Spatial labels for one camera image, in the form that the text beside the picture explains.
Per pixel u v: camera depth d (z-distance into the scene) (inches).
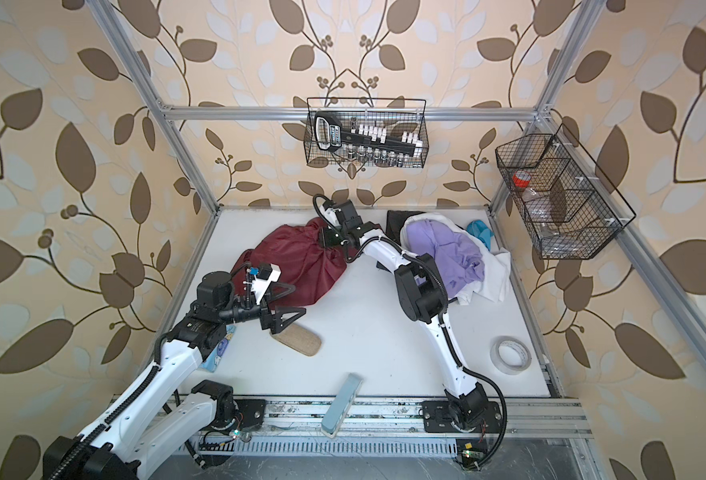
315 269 37.7
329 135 34.1
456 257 35.0
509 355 33.1
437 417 28.5
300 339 33.1
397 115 35.8
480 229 43.1
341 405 29.9
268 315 25.8
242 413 29.0
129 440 16.6
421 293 24.3
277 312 25.3
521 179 34.3
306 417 29.6
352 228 32.3
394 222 44.7
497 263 37.6
